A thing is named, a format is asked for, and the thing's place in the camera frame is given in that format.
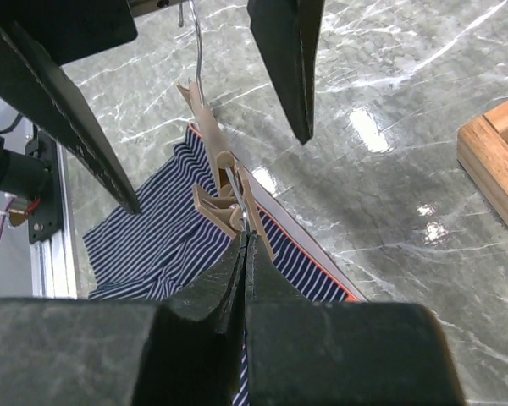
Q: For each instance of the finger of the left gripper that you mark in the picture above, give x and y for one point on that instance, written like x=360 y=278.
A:
x=39 y=89
x=286 y=33

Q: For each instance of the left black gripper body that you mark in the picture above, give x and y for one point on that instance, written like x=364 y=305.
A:
x=71 y=29

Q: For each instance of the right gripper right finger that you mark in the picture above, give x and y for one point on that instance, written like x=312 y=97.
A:
x=302 y=352

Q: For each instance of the wooden drying rack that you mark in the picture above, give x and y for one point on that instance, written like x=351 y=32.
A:
x=482 y=150

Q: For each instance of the striped navy underwear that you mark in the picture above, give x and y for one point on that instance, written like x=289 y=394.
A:
x=154 y=255

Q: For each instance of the wooden clip hanger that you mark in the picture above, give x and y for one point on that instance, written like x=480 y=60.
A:
x=233 y=209

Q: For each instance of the aluminium mounting rail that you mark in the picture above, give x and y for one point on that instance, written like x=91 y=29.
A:
x=53 y=261

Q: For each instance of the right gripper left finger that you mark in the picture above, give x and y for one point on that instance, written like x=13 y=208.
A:
x=90 y=352

